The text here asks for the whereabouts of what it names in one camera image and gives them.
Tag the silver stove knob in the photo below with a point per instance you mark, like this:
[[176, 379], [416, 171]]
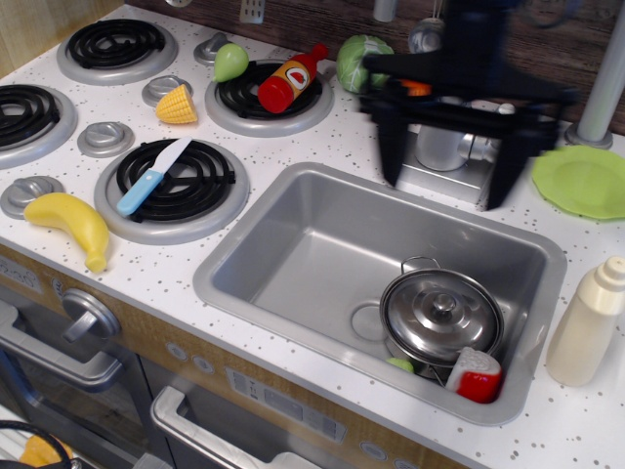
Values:
[[105, 139], [206, 52], [159, 87], [23, 191]]

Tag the grey hanging cylinder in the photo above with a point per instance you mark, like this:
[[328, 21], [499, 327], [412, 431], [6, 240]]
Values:
[[384, 10]]

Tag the back left stove burner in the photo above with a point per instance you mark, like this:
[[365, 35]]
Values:
[[116, 52]]

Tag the silver oven dial knob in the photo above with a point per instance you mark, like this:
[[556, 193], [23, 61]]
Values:
[[88, 316]]

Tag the blue handled toy knife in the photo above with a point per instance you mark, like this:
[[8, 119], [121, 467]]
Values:
[[138, 193]]

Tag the front left stove burner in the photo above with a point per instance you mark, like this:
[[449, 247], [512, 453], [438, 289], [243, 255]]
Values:
[[35, 121]]

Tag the yellow object bottom left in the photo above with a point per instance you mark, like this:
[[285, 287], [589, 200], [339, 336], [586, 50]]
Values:
[[39, 453]]

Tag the front right stove burner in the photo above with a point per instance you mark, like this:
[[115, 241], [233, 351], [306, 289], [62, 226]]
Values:
[[201, 193]]

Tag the back right stove burner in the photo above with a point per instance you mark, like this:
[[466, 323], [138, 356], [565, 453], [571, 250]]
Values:
[[234, 105]]

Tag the cream detergent bottle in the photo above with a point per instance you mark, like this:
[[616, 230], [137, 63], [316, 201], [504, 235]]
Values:
[[585, 330]]

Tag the stove burner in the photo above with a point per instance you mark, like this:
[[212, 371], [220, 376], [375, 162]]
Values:
[[201, 193], [234, 105], [35, 121], [116, 52]]

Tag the silver toy faucet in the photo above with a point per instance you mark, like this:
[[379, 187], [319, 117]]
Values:
[[456, 164]]

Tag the silver stove knob front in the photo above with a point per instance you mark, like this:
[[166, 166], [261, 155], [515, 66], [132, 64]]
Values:
[[23, 191]]

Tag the steel pot with lid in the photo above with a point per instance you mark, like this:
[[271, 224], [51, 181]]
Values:
[[430, 314]]

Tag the hanging steel ladle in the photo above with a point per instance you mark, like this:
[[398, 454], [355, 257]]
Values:
[[426, 36]]

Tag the silver oven door handle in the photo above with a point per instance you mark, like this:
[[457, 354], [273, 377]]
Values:
[[95, 375]]

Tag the yellow toy banana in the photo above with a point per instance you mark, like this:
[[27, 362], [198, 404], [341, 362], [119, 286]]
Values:
[[76, 218]]

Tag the red white cheese wedge toy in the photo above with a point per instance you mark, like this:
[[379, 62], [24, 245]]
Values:
[[475, 376]]

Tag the silver stove knob upper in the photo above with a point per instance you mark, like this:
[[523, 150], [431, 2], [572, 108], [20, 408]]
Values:
[[159, 87]]

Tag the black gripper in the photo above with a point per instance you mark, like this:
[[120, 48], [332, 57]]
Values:
[[497, 101]]

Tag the silver toy sink basin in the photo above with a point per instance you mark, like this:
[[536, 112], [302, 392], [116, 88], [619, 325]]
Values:
[[311, 258]]

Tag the green toy cabbage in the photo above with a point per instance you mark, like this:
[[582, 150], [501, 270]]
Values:
[[351, 73]]

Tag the yellow toy corn piece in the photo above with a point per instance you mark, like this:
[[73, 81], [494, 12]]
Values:
[[177, 107]]

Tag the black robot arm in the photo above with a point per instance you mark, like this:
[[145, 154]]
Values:
[[475, 32]]

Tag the hanging metal spatula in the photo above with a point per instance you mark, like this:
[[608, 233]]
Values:
[[252, 11]]

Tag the silver stove knob middle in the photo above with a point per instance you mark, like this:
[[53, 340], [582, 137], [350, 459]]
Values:
[[105, 139]]

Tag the silver stove knob back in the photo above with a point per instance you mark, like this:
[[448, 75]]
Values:
[[206, 52]]

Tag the grey metal post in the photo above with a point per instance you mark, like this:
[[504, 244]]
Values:
[[592, 128]]

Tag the red ketchup bottle toy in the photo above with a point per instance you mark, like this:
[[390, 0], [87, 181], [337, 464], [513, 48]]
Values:
[[279, 91]]

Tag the orange toy carrot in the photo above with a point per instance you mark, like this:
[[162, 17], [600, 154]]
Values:
[[416, 89]]

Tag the green plastic plate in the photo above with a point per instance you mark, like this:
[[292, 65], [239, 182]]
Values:
[[583, 181]]

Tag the small green toy piece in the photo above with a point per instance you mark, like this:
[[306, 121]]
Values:
[[402, 364]]

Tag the silver dishwasher door handle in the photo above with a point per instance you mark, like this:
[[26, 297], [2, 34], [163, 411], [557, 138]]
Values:
[[165, 415]]

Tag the green toy pear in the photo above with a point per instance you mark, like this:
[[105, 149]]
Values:
[[230, 62]]

